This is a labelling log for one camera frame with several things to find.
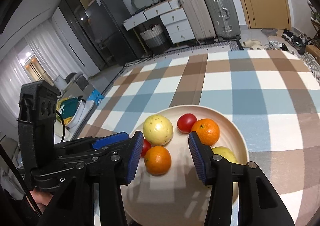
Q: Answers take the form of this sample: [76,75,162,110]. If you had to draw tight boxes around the beige suitcase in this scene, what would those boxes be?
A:
[178,0,217,44]

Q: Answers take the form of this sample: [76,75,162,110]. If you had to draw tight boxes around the white curtain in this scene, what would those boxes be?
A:
[0,20,60,101]

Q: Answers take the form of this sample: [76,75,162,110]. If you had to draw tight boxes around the white drawer dresser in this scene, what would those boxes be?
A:
[123,0,195,46]

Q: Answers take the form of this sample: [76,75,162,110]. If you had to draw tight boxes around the spotted yellow-green guava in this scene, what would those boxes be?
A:
[142,115,174,146]

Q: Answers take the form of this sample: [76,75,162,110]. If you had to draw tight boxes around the stack of coloured bowls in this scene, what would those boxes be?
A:
[56,97,87,126]

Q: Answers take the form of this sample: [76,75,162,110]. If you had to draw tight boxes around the woven laundry basket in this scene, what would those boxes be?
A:
[139,24,172,54]

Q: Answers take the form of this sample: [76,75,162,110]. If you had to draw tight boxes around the dark glass cabinet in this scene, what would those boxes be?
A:
[59,0,108,68]

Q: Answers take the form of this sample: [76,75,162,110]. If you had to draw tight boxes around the large orange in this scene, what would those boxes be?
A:
[191,118,220,146]

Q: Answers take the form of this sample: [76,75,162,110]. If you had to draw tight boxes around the small cardboard box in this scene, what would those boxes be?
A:
[305,45,320,58]

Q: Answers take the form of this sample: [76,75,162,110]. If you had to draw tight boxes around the black cable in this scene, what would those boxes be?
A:
[0,141,42,219]

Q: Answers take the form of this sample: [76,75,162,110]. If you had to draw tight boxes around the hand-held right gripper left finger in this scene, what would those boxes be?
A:
[37,130,145,226]

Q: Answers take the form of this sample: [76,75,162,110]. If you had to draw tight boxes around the dark grey fridge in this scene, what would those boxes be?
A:
[85,0,145,60]

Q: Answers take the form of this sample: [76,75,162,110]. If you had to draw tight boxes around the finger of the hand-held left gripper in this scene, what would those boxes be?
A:
[57,148,125,167]
[64,131,130,151]

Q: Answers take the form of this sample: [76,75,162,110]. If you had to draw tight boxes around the pile of floor shoes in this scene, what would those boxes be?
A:
[262,30,315,54]

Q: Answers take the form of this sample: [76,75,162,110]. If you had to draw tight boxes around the smooth yellow-green guava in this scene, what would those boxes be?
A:
[212,146,238,164]

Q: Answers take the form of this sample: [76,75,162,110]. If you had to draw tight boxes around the grey door mat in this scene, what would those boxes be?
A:
[261,28,282,38]

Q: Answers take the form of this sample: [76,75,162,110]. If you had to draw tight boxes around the grey trash bin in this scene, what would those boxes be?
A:
[75,74,95,94]

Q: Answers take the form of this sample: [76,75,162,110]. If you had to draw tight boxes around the silver suitcase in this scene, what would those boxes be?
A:
[202,0,242,43]

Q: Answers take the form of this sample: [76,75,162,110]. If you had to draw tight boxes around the small orange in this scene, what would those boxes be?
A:
[144,146,172,176]

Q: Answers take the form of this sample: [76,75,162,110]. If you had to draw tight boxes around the blue packet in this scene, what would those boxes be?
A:
[87,90,104,106]

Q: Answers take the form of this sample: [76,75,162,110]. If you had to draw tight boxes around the cream round plate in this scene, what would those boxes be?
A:
[119,105,248,226]

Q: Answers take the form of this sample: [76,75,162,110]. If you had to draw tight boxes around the person's left hand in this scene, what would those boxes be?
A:
[29,189,55,207]

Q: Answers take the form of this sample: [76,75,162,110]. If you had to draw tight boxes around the person's left forearm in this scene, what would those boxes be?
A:
[0,183,38,226]

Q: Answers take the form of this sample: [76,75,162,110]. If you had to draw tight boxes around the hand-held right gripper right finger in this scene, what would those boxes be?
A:
[188,131,297,226]

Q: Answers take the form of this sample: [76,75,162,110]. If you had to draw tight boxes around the checked tablecloth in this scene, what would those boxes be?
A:
[77,50,320,226]

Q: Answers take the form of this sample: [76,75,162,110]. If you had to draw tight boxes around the red tomato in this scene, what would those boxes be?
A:
[177,113,197,133]
[140,139,152,158]

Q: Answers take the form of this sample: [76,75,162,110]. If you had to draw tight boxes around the beige slippers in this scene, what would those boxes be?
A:
[240,39,263,49]

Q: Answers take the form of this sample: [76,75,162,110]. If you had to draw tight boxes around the wooden shoe rack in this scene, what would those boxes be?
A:
[309,2,320,39]

